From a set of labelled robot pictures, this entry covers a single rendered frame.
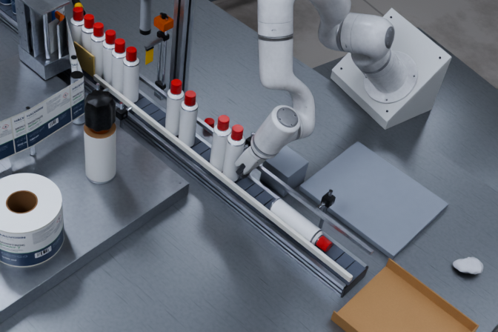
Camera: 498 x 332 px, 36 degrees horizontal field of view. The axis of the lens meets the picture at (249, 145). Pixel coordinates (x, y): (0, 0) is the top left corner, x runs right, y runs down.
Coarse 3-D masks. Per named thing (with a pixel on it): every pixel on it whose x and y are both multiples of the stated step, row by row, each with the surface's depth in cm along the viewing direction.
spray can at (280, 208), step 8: (280, 200) 222; (272, 208) 222; (280, 208) 220; (288, 208) 220; (280, 216) 220; (288, 216) 219; (296, 216) 219; (304, 216) 220; (288, 224) 219; (296, 224) 218; (304, 224) 217; (312, 224) 218; (304, 232) 216; (312, 232) 216; (320, 232) 216; (312, 240) 215; (320, 240) 215; (328, 240) 215; (328, 248) 216
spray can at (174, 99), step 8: (176, 80) 230; (176, 88) 229; (168, 96) 231; (176, 96) 231; (168, 104) 233; (176, 104) 232; (168, 112) 235; (176, 112) 235; (168, 120) 238; (176, 120) 237; (168, 128) 240; (176, 128) 240
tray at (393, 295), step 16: (384, 272) 221; (400, 272) 219; (368, 288) 216; (384, 288) 217; (400, 288) 217; (416, 288) 218; (352, 304) 212; (368, 304) 212; (384, 304) 213; (400, 304) 214; (416, 304) 214; (432, 304) 215; (448, 304) 211; (336, 320) 206; (352, 320) 208; (368, 320) 209; (384, 320) 209; (400, 320) 210; (416, 320) 211; (432, 320) 211; (448, 320) 212; (464, 320) 210
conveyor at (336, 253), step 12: (84, 72) 259; (144, 108) 250; (156, 108) 250; (144, 120) 246; (156, 120) 246; (156, 132) 243; (204, 144) 242; (204, 156) 238; (204, 168) 234; (216, 180) 232; (240, 180) 233; (252, 180) 233; (252, 192) 230; (264, 192) 231; (264, 204) 227; (264, 216) 224; (276, 228) 221; (324, 252) 217; (336, 252) 218; (324, 264) 214; (348, 264) 215; (360, 264) 216; (336, 276) 212
